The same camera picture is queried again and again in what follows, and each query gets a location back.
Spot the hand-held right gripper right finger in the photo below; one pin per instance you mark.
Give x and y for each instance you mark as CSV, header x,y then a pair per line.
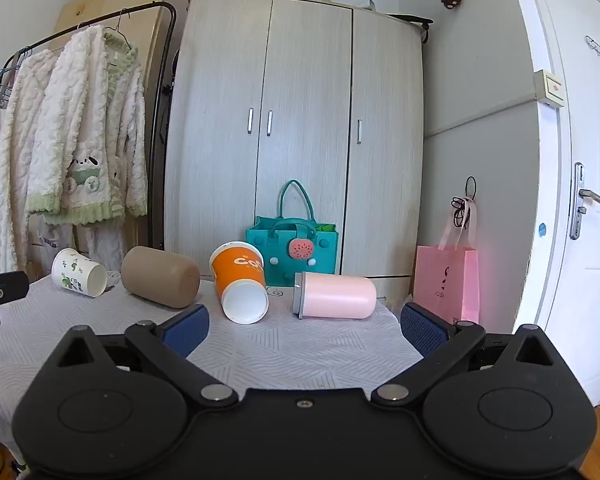
x,y
422,329

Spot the brown cup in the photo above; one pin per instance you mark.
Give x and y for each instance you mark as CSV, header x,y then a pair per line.
x,y
155,275

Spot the pink paper bag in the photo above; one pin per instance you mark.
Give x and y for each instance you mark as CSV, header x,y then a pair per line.
x,y
445,280

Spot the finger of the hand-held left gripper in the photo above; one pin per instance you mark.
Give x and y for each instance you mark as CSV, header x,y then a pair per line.
x,y
5,286

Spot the light wooden wardrobe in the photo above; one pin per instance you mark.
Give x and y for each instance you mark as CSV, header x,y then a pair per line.
x,y
305,85

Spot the white patterned tablecloth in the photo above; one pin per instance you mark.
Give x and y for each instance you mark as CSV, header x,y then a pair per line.
x,y
290,350

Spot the white wall switch box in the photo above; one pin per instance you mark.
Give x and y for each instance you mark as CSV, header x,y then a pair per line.
x,y
552,89

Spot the black clothes rack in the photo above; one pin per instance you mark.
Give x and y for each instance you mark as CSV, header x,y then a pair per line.
x,y
155,195

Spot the white cup with green print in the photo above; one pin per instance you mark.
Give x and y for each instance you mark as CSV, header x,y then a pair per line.
x,y
72,270

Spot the fluffy white robe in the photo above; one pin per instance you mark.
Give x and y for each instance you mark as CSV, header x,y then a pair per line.
x,y
15,160

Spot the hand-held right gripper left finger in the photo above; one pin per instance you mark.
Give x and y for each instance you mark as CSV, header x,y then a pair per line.
x,y
186,331

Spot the fluffy white jacket green trim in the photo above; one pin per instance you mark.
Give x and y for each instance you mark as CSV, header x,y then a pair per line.
x,y
80,110

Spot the pink cup with grey rim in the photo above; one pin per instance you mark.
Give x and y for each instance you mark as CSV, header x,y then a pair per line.
x,y
340,295

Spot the teal felt handbag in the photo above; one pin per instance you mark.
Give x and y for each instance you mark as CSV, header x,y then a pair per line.
x,y
280,245

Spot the white door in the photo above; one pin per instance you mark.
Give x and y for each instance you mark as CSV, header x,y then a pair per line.
x,y
580,110

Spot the orange paper cup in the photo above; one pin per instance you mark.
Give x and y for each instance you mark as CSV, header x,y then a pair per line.
x,y
235,270

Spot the black object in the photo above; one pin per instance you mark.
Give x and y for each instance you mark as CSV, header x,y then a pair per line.
x,y
410,19

